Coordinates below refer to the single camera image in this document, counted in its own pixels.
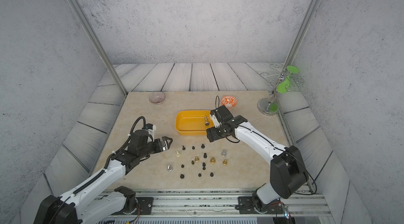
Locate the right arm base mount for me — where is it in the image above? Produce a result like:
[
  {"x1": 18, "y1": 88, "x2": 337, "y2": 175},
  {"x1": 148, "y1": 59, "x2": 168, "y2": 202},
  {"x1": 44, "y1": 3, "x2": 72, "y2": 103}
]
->
[{"x1": 235, "y1": 193, "x2": 284, "y2": 215}]

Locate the aluminium corner post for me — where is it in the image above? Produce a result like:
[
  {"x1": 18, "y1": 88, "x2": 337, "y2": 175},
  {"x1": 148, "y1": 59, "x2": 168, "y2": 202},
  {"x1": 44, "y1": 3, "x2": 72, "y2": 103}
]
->
[
  {"x1": 282, "y1": 0, "x2": 320, "y2": 72},
  {"x1": 67, "y1": 0, "x2": 128, "y2": 98}
]

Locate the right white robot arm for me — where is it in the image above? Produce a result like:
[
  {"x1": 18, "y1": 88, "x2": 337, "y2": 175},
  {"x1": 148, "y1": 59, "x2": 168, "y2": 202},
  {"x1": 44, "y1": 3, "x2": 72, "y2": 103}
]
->
[{"x1": 206, "y1": 115, "x2": 311, "y2": 206}]

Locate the yellow plastic storage box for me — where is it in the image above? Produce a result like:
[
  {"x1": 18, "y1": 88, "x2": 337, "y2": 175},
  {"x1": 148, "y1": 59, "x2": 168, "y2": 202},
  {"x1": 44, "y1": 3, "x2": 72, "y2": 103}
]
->
[{"x1": 175, "y1": 110, "x2": 214, "y2": 136}]

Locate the orange patterned ceramic bowl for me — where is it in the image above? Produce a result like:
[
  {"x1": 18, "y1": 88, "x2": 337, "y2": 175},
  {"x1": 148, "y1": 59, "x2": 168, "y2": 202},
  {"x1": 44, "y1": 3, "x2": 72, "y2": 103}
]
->
[{"x1": 221, "y1": 95, "x2": 238, "y2": 109}]

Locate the left aluminium corner post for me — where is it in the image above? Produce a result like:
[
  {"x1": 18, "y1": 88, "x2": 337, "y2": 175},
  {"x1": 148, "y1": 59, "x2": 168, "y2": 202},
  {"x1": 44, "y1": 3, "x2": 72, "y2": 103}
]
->
[{"x1": 67, "y1": 0, "x2": 128, "y2": 98}]

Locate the silver queen chess piece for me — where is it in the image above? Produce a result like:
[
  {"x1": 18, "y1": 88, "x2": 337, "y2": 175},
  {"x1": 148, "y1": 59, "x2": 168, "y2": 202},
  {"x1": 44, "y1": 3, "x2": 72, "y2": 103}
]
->
[{"x1": 204, "y1": 116, "x2": 210, "y2": 126}]

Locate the aluminium rail frame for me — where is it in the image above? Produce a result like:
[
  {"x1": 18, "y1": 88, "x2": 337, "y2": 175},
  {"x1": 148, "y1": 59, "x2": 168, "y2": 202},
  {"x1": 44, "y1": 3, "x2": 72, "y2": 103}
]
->
[{"x1": 96, "y1": 186, "x2": 335, "y2": 224}]

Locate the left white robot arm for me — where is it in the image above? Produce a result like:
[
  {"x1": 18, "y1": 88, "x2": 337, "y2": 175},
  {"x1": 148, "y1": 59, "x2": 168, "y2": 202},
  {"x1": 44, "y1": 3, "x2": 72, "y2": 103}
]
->
[{"x1": 34, "y1": 116, "x2": 173, "y2": 224}]

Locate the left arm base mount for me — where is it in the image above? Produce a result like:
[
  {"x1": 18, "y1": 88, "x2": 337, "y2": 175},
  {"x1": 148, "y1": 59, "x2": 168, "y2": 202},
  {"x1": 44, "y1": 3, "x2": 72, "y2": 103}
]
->
[{"x1": 113, "y1": 197, "x2": 154, "y2": 216}]

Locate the small clear glass bowl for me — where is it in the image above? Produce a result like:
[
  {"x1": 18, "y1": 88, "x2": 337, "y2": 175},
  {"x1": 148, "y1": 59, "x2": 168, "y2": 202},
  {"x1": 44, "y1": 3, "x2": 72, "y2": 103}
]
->
[{"x1": 148, "y1": 92, "x2": 166, "y2": 105}]

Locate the right aluminium corner post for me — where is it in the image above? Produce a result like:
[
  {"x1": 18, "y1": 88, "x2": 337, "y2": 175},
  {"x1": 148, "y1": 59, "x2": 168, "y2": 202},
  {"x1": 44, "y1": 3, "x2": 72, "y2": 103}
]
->
[{"x1": 282, "y1": 0, "x2": 320, "y2": 72}]

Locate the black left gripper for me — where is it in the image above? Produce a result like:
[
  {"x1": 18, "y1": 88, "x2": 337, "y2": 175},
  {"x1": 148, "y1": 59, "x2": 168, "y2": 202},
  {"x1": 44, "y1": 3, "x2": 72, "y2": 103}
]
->
[{"x1": 138, "y1": 136, "x2": 174, "y2": 160}]

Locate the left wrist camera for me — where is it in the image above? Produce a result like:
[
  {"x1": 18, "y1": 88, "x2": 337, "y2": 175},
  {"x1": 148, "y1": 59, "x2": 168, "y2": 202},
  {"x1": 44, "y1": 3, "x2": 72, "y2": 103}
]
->
[{"x1": 145, "y1": 124, "x2": 156, "y2": 138}]

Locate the green cup on stand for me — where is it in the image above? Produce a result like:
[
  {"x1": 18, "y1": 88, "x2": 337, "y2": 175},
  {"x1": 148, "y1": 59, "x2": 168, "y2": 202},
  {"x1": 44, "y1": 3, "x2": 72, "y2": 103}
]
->
[{"x1": 276, "y1": 65, "x2": 302, "y2": 93}]

